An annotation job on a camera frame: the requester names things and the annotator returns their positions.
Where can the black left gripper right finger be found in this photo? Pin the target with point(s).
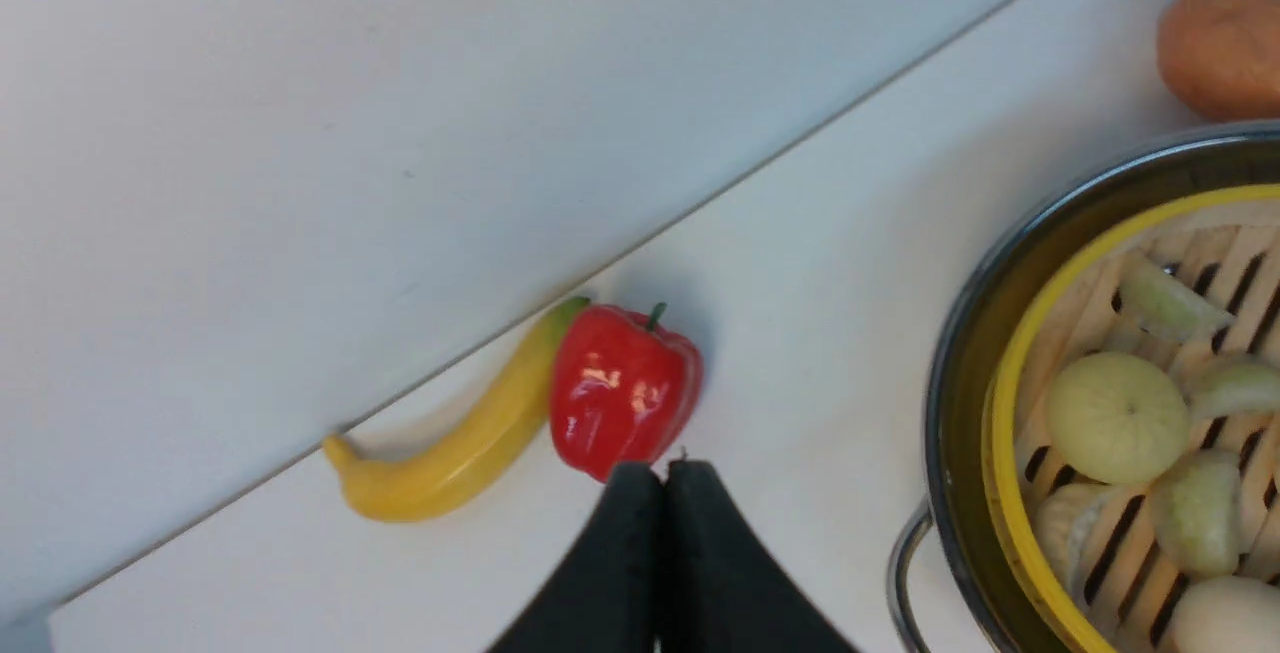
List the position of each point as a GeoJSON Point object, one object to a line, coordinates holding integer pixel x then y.
{"type": "Point", "coordinates": [720, 588]}

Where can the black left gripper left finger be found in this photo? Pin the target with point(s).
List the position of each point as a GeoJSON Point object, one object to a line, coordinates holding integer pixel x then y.
{"type": "Point", "coordinates": [601, 598]}

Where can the yellow bamboo steamer basket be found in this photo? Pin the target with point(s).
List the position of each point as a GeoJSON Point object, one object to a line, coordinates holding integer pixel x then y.
{"type": "Point", "coordinates": [1085, 552]}

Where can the stainless steel pot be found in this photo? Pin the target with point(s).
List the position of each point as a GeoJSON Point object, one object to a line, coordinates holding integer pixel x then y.
{"type": "Point", "coordinates": [978, 332]}

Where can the yellow banana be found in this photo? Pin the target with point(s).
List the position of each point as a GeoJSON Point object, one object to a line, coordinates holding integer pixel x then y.
{"type": "Point", "coordinates": [476, 452]}

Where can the red bell pepper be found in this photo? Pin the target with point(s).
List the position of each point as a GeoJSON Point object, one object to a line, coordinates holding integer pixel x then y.
{"type": "Point", "coordinates": [623, 388]}

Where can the round pale green bun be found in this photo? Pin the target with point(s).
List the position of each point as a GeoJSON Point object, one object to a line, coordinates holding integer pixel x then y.
{"type": "Point", "coordinates": [1117, 418]}

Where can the pale green dumpling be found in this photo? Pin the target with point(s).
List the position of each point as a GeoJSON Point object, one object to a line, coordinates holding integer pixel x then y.
{"type": "Point", "coordinates": [1196, 509]}
{"type": "Point", "coordinates": [1238, 386]}
{"type": "Point", "coordinates": [1160, 304]}

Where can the large pale dumpling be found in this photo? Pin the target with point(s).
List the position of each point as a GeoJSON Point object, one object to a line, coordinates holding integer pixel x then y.
{"type": "Point", "coordinates": [1227, 614]}

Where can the brown potato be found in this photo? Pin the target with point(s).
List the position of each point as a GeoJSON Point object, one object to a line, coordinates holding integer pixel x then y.
{"type": "Point", "coordinates": [1220, 58]}

